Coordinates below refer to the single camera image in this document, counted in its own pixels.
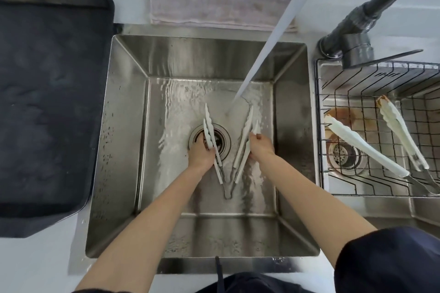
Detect dark grey faucet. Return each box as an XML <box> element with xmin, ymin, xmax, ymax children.
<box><xmin>318</xmin><ymin>0</ymin><xmax>440</xmax><ymax>70</ymax></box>

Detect dark navy shirt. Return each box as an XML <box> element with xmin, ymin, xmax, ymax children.
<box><xmin>206</xmin><ymin>226</ymin><xmax>440</xmax><ymax>293</ymax></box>

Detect pink folded cloth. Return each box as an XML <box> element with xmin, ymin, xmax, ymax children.
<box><xmin>149</xmin><ymin>0</ymin><xmax>298</xmax><ymax>33</ymax></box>

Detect large stainless steel sink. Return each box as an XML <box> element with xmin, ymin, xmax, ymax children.
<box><xmin>85</xmin><ymin>33</ymin><xmax>321</xmax><ymax>275</ymax></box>

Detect running water stream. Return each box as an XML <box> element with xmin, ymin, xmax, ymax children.
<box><xmin>225</xmin><ymin>0</ymin><xmax>311</xmax><ymax>116</ymax></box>

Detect round sink drain strainer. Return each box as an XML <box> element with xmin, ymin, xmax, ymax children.
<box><xmin>188</xmin><ymin>123</ymin><xmax>232</xmax><ymax>162</ymax></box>

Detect black wire dish rack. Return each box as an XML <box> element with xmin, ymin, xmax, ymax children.
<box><xmin>314</xmin><ymin>58</ymin><xmax>440</xmax><ymax>197</ymax></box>

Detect small sink drain strainer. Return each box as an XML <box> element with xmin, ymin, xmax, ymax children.
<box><xmin>328</xmin><ymin>141</ymin><xmax>369</xmax><ymax>175</ymax></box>

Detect black drying tray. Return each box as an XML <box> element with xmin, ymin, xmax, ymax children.
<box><xmin>0</xmin><ymin>0</ymin><xmax>115</xmax><ymax>239</ymax></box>

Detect white tongs with stained tip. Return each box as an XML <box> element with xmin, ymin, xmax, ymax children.
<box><xmin>375</xmin><ymin>95</ymin><xmax>440</xmax><ymax>194</ymax></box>

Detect person's right hand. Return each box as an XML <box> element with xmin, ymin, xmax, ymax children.
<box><xmin>248</xmin><ymin>132</ymin><xmax>276</xmax><ymax>162</ymax></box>

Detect small stainless steel sink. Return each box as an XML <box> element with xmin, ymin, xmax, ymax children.
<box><xmin>314</xmin><ymin>59</ymin><xmax>440</xmax><ymax>232</ymax></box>

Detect person's right forearm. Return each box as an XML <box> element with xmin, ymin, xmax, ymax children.
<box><xmin>254</xmin><ymin>152</ymin><xmax>379</xmax><ymax>268</ymax></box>

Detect white plastic tongs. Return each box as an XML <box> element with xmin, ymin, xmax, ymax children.
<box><xmin>202</xmin><ymin>103</ymin><xmax>259</xmax><ymax>200</ymax></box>

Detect white tongs with metal handle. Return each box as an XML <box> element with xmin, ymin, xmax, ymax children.
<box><xmin>324</xmin><ymin>114</ymin><xmax>440</xmax><ymax>197</ymax></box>

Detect person's left hand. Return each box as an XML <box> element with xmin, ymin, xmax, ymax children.
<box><xmin>187</xmin><ymin>136</ymin><xmax>216</xmax><ymax>172</ymax></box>

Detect person's left forearm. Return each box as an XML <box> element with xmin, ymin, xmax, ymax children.
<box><xmin>73</xmin><ymin>162</ymin><xmax>215</xmax><ymax>293</ymax></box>

